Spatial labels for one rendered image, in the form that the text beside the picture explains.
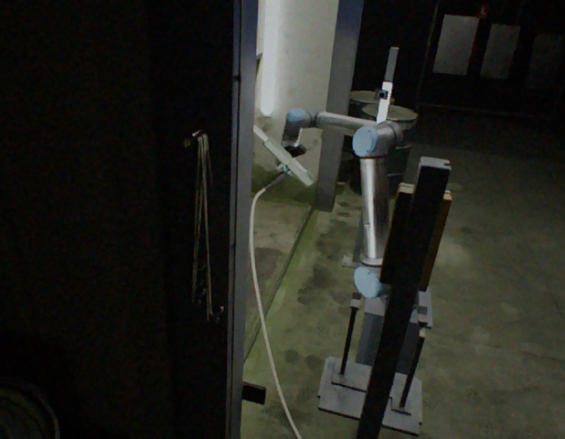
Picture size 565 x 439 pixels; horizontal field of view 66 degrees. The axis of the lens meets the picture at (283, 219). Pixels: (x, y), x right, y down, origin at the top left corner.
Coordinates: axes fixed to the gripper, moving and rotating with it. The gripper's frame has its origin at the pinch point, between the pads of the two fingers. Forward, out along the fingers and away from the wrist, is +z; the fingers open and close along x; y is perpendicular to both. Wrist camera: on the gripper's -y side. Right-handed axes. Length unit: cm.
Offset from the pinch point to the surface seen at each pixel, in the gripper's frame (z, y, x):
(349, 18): -200, -40, -8
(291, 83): -198, 30, -19
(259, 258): -72, 103, -77
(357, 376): 92, -7, -37
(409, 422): 107, -18, -45
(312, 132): -187, 41, -62
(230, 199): 85, -20, 39
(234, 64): 78, -44, 63
